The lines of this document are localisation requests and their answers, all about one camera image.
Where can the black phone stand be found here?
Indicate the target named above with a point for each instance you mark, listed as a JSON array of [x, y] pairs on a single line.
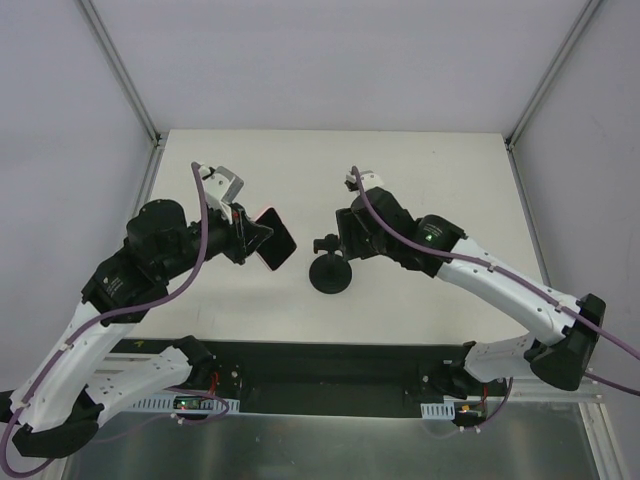
[[329, 273]]

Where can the white left cable duct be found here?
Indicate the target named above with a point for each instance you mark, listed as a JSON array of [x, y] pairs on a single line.
[[181, 403]]

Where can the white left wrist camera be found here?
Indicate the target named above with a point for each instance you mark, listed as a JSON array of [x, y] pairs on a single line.
[[221, 187]]

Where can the aluminium frame post left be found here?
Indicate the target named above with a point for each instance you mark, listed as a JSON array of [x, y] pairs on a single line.
[[109, 50]]

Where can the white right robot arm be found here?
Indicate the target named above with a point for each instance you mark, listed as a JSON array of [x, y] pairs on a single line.
[[560, 338]]

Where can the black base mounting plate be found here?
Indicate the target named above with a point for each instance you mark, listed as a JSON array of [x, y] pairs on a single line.
[[382, 381]]

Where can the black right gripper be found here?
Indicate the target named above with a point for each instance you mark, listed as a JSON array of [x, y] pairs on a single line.
[[347, 233]]

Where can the aluminium frame post right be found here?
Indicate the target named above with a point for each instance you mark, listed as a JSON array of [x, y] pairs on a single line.
[[576, 32]]

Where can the white cable duct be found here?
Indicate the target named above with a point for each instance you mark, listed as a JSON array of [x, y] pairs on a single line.
[[181, 403], [444, 411]]

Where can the phone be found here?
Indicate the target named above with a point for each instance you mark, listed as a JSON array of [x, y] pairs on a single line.
[[280, 246]]

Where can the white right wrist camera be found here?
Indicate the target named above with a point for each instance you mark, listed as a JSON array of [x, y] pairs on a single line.
[[362, 181]]

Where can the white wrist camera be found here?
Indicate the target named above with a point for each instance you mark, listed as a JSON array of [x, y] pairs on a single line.
[[221, 187], [362, 181]]

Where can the white right cable duct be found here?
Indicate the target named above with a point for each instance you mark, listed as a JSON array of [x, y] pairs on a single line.
[[444, 411]]

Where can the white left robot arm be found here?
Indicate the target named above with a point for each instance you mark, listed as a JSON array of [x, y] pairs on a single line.
[[63, 405]]

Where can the aluminium frame post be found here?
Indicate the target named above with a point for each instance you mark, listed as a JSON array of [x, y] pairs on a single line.
[[576, 32], [109, 50]]

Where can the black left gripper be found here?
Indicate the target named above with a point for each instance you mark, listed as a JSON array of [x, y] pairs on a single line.
[[238, 232]]

